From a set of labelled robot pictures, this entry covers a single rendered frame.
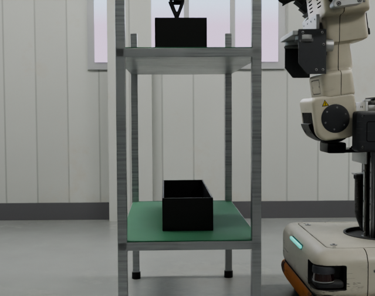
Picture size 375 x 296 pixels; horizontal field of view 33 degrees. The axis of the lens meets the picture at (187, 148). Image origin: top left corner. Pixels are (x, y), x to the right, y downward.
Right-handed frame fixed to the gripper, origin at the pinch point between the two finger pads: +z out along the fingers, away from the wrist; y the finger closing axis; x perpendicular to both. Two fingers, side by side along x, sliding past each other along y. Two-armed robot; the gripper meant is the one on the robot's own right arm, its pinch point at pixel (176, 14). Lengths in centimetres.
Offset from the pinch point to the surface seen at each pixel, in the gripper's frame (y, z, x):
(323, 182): -177, 91, 105
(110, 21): -168, -23, -43
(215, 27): -175, -19, 29
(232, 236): 65, 81, 16
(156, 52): 72, 23, -7
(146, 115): -168, 42, -20
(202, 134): -177, 56, 19
